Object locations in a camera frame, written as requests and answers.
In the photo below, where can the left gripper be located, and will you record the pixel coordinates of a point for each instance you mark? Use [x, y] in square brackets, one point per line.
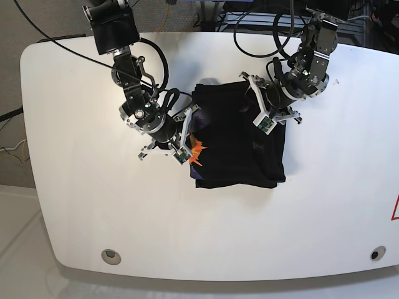
[282, 97]

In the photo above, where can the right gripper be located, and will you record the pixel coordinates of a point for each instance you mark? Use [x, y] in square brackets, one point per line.
[160, 127]

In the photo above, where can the black T-shirt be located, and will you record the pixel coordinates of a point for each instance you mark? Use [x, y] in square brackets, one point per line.
[228, 149]

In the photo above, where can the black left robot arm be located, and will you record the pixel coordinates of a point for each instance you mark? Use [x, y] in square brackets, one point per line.
[301, 75]

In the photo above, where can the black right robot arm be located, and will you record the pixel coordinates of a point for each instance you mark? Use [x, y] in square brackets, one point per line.
[147, 105]

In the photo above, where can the left table grommet hole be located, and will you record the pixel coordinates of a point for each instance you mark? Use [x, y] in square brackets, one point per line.
[111, 257]

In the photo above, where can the table grommet hole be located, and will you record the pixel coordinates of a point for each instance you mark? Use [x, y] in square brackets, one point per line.
[378, 253]
[111, 257]

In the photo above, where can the red tape rectangle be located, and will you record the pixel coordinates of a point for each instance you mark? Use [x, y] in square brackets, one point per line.
[395, 215]

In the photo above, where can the right table grommet hole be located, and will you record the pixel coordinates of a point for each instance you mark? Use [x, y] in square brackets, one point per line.
[378, 253]

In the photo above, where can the aluminium frame rail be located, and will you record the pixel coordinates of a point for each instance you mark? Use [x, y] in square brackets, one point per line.
[352, 33]

